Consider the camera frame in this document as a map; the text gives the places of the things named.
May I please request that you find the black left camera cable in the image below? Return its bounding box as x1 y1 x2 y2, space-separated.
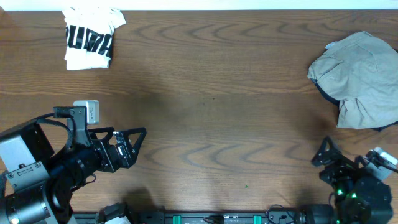
30 106 78 150

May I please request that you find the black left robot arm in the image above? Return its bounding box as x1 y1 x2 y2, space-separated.
1 116 147 223

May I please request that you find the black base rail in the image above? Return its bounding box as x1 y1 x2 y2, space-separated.
73 203 314 224

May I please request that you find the dark navy garment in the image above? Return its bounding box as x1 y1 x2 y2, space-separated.
371 121 398 132

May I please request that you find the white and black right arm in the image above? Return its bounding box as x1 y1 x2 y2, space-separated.
294 136 397 224

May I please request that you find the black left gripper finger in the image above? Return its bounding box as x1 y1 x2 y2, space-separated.
88 126 116 144
113 127 147 156

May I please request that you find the grey garment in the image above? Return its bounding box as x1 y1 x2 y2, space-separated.
307 31 397 129

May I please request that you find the white t-shirt with black print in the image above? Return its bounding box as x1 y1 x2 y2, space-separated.
62 7 126 71

